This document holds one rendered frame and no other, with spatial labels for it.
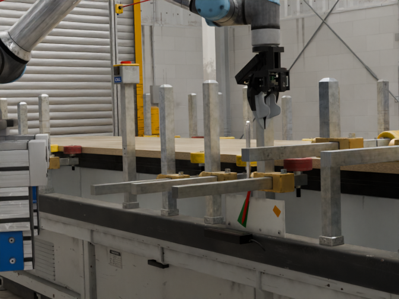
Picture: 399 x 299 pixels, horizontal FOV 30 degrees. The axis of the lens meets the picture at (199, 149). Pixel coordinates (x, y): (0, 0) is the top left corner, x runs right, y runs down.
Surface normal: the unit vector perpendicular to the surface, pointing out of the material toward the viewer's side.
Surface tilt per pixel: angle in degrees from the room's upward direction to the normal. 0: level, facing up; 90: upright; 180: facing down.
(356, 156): 90
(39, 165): 90
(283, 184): 90
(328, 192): 90
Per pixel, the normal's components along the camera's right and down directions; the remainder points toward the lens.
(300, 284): -0.82, 0.05
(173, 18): 0.65, 0.02
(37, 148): 0.19, 0.04
